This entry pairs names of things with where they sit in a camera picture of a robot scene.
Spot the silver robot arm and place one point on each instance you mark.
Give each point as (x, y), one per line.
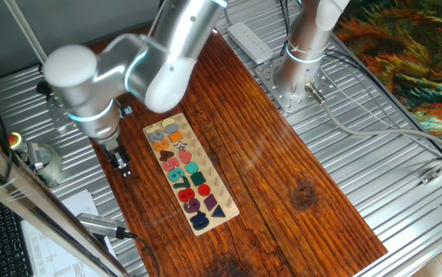
(182, 38)

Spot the orange number three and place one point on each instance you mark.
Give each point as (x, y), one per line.
(161, 145)

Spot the printed paper sheet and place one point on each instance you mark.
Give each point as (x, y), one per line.
(78, 202)

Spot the silver ribbed camera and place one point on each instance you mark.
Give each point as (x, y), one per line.
(98, 225)

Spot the pink number five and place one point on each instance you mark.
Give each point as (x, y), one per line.
(170, 164)

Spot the navy triangle piece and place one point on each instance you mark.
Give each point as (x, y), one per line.
(218, 212)

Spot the grey metal clamp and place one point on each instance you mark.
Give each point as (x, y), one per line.
(34, 155)

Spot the wooden shape puzzle board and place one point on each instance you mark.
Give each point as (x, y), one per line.
(213, 169)

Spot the dark green square piece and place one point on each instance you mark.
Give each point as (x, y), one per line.
(198, 178)

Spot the steel frame bar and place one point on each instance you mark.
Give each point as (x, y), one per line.
(32, 204)

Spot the purple diamond piece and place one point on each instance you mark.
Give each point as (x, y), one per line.
(210, 202)

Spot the grey-blue oval piece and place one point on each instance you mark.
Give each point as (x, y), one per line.
(171, 129)

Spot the orange rectangle piece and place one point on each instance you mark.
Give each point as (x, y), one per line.
(175, 136)

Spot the pink heart piece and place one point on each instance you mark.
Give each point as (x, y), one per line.
(185, 157)

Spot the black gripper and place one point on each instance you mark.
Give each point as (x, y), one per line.
(117, 152)

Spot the cream number one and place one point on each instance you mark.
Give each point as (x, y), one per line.
(151, 129)

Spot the red number eight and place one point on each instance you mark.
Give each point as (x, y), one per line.
(191, 192)

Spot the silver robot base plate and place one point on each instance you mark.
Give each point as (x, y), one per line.
(294, 101)

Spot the purple number nine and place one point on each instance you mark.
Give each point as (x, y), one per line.
(195, 207)

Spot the white power strip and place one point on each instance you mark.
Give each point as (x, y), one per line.
(250, 42)

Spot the red circle piece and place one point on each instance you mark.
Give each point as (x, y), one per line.
(204, 190)

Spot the cream semicircle piece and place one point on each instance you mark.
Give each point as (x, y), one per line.
(168, 122)

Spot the light blue number one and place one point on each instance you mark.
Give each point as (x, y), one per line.
(127, 111)

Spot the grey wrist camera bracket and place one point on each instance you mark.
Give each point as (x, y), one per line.
(57, 111)

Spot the red emergency stop button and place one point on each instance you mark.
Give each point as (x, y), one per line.
(14, 138)

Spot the clear tape roll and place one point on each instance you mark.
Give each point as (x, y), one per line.
(55, 169)

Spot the brown number four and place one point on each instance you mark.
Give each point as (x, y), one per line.
(166, 155)

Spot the teal octagon piece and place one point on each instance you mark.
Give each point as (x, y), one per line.
(192, 167)

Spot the colourful patterned cloth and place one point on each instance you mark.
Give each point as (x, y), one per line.
(417, 57)

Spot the teal number six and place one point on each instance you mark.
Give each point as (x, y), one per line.
(175, 175)

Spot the grey-blue number two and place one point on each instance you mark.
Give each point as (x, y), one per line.
(155, 135)

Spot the dark green number seven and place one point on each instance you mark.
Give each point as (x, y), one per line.
(182, 183)

